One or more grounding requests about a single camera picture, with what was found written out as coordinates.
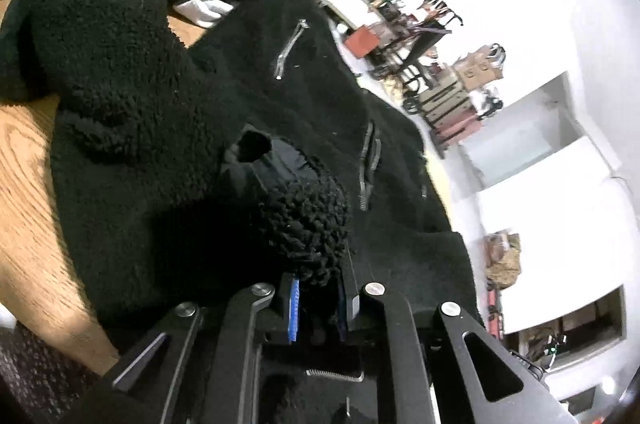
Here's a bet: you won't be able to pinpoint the black fleece jacket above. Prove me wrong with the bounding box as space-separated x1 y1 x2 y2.
1 0 477 350

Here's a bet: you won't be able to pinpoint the black folding cart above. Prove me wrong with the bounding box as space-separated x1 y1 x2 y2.
369 0 464 90

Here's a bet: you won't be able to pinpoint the row of upright suitcases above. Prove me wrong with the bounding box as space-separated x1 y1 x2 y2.
401 84 503 159

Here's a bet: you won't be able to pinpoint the patterned dark trousers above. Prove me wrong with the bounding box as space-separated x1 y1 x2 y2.
1 323 99 423

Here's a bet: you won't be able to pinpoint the orange paper bag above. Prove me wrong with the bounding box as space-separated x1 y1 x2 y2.
344 26 380 58

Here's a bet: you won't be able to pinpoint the brown printed paper bags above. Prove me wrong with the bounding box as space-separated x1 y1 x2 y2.
452 43 506 91

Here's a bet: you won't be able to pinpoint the white cloth piece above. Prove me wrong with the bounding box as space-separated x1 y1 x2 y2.
172 0 234 29

